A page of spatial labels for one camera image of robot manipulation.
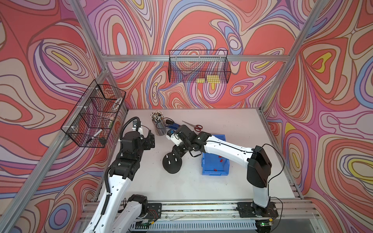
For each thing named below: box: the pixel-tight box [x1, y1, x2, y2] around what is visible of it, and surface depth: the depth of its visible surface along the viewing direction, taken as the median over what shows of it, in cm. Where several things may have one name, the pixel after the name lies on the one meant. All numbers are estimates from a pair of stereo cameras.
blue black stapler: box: [165, 119, 181, 130], surface depth 107 cm
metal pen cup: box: [150, 110, 167, 136], surface depth 95 cm
